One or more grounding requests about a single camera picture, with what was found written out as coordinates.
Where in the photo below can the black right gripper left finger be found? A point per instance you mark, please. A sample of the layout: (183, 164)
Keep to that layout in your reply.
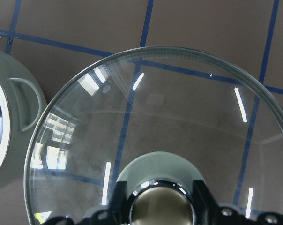
(115, 213)

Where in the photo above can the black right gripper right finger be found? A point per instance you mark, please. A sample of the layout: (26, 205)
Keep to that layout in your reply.
(208, 212)

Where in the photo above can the glass pot lid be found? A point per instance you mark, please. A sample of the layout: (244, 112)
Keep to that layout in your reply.
(158, 118)

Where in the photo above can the pale green cooking pot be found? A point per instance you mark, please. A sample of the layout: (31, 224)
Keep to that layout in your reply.
(22, 102)

